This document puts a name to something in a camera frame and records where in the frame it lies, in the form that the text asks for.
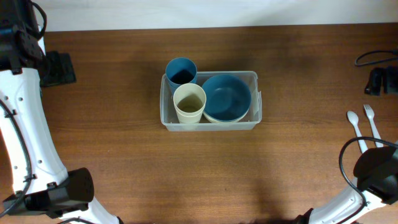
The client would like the blue cup back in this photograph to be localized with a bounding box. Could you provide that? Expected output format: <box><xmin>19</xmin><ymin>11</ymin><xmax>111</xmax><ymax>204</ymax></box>
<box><xmin>165</xmin><ymin>57</ymin><xmax>198</xmax><ymax>96</ymax></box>

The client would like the blue cup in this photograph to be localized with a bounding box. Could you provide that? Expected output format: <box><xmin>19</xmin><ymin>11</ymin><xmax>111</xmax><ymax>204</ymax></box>
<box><xmin>165</xmin><ymin>57</ymin><xmax>198</xmax><ymax>96</ymax></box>
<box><xmin>165</xmin><ymin>57</ymin><xmax>198</xmax><ymax>85</ymax></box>

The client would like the blue cup front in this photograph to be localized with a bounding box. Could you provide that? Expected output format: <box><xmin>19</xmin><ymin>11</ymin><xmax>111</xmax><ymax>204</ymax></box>
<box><xmin>165</xmin><ymin>57</ymin><xmax>198</xmax><ymax>85</ymax></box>

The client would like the cream cup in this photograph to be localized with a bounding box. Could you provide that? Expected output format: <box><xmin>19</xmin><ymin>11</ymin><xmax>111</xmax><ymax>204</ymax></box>
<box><xmin>176</xmin><ymin>109</ymin><xmax>203</xmax><ymax>124</ymax></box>
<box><xmin>173</xmin><ymin>83</ymin><xmax>206</xmax><ymax>112</ymax></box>

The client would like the clear plastic container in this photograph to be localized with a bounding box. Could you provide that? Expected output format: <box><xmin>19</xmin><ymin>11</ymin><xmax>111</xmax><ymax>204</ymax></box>
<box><xmin>160</xmin><ymin>71</ymin><xmax>262</xmax><ymax>132</ymax></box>

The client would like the cream bowl front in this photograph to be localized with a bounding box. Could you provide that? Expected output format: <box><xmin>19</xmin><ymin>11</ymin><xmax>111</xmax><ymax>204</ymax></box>
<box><xmin>203</xmin><ymin>113</ymin><xmax>245</xmax><ymax>123</ymax></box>

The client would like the blue bowl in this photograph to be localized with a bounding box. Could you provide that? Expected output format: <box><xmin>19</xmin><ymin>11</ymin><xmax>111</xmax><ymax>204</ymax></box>
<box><xmin>201</xmin><ymin>74</ymin><xmax>252</xmax><ymax>113</ymax></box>

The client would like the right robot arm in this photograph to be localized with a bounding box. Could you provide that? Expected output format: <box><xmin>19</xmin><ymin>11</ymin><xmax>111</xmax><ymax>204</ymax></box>
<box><xmin>293</xmin><ymin>121</ymin><xmax>397</xmax><ymax>224</ymax></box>

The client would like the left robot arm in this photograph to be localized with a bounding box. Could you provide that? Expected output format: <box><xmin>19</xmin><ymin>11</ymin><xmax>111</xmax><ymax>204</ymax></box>
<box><xmin>1</xmin><ymin>0</ymin><xmax>121</xmax><ymax>223</ymax></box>

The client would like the white plastic fork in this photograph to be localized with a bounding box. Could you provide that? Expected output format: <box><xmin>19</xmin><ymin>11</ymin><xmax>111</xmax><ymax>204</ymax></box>
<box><xmin>363</xmin><ymin>105</ymin><xmax>381</xmax><ymax>139</ymax></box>

